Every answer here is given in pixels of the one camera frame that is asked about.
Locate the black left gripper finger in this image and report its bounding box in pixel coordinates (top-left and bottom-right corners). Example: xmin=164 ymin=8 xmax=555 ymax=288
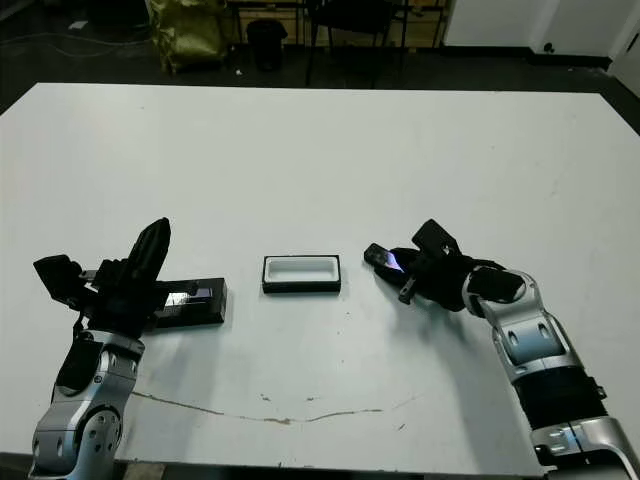
xmin=125 ymin=217 xmax=165 ymax=289
xmin=143 ymin=217 xmax=172 ymax=289

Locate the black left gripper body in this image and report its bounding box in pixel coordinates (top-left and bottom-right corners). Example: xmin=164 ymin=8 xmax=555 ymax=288
xmin=79 ymin=257 xmax=170 ymax=339

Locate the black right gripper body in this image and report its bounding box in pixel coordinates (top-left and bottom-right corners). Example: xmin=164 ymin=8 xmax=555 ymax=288
xmin=398 ymin=252 xmax=474 ymax=311

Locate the glossy black box lid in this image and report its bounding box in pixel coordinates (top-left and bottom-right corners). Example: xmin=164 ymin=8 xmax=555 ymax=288
xmin=142 ymin=275 xmax=232 ymax=330

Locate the black box base white inlay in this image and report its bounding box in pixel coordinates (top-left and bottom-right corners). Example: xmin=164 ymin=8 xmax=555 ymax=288
xmin=261 ymin=253 xmax=343 ymax=296

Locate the yellow green bag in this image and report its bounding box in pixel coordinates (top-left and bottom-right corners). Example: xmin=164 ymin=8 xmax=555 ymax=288
xmin=149 ymin=0 xmax=230 ymax=76

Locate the black waste bin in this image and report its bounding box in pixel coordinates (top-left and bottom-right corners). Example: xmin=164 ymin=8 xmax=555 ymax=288
xmin=245 ymin=18 xmax=290 ymax=72

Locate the black mesh office chair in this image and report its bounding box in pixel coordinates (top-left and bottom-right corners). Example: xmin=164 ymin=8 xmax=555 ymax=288
xmin=304 ymin=0 xmax=417 ymax=90

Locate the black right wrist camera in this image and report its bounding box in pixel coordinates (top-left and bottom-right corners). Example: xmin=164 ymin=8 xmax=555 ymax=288
xmin=410 ymin=218 xmax=460 ymax=257

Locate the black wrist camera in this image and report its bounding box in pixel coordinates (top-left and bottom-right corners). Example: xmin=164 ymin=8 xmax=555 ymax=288
xmin=32 ymin=253 xmax=86 ymax=314
xmin=410 ymin=218 xmax=460 ymax=257

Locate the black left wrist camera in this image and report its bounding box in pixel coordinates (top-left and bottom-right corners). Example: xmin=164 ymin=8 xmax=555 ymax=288
xmin=32 ymin=253 xmax=86 ymax=314

